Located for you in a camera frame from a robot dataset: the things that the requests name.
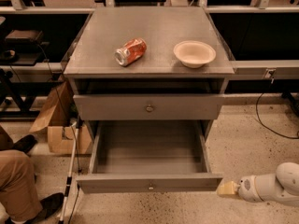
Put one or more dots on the brown cardboard box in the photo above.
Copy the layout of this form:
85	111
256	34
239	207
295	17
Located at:
55	118

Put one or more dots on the grey drawer cabinet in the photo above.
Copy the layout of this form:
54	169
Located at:
149	82

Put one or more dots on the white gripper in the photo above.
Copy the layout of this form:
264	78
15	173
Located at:
248	188

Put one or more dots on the black equipment on left shelf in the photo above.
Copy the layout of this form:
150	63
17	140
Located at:
23	48

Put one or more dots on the person's tan trouser leg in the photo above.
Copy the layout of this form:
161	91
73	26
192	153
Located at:
17	186

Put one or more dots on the grey drawer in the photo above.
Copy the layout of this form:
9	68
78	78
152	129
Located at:
148	106
149	156

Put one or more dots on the white and black pole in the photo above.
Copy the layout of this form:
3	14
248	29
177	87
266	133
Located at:
75	130

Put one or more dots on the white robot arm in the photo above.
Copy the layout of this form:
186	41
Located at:
282	186

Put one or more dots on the black shoe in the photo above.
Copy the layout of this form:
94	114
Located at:
50	205

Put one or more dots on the grey top drawer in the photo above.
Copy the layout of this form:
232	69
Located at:
148	106

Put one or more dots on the crushed orange soda can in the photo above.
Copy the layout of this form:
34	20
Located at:
130	51

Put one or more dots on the white paper bowl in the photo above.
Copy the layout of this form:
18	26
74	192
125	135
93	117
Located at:
194	54

